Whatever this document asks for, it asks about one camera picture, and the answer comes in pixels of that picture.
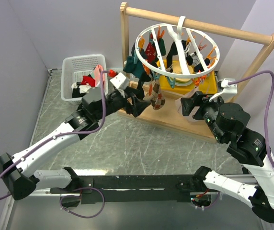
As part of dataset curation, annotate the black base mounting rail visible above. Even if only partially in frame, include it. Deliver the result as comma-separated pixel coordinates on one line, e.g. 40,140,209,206
49,174,220,205

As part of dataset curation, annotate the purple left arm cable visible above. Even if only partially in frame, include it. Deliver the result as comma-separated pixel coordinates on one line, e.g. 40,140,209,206
0,70,111,202

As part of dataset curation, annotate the pink patterned sock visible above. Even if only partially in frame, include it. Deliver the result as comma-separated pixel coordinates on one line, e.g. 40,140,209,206
90,65,103,87

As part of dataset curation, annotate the red snowflake sock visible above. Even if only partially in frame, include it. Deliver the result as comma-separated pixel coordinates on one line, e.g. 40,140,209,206
145,42,158,65

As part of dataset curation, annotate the teal green sock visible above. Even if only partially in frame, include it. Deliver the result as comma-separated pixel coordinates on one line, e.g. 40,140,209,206
133,61,151,82

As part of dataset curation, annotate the white round clip hanger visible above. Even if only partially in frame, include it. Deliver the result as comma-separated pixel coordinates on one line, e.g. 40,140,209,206
135,16,220,81

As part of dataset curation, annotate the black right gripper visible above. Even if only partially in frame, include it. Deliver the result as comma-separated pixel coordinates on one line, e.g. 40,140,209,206
178,89,226,141

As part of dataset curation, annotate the white plastic laundry basket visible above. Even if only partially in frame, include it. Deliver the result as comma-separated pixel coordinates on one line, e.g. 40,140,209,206
60,54,107,105

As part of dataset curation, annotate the argyle patterned knit sock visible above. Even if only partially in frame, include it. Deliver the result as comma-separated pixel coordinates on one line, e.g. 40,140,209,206
143,80,166,110

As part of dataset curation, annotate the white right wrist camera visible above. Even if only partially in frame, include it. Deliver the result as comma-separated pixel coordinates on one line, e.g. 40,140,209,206
209,78,238,102

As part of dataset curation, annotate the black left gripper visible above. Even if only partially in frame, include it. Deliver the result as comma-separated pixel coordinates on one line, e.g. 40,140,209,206
94,86,151,121

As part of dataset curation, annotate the wooden hanger rack frame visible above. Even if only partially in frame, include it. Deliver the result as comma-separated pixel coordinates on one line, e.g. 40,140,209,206
120,2,274,143

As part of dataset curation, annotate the yellow plastic tray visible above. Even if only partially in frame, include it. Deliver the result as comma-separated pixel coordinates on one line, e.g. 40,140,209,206
159,71,217,94

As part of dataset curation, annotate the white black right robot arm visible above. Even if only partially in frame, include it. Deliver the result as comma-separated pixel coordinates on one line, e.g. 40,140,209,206
180,91,274,224

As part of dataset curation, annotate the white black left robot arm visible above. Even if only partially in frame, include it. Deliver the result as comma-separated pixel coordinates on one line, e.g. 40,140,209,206
0,87,150,200

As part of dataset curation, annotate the long black sock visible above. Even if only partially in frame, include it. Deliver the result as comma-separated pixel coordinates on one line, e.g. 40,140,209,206
165,42,178,72

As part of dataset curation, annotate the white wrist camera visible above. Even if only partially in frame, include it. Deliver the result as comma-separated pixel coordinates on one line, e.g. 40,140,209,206
209,78,238,102
109,70,130,92

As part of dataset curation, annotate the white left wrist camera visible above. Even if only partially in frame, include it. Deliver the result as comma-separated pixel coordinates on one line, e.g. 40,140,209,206
109,70,130,92

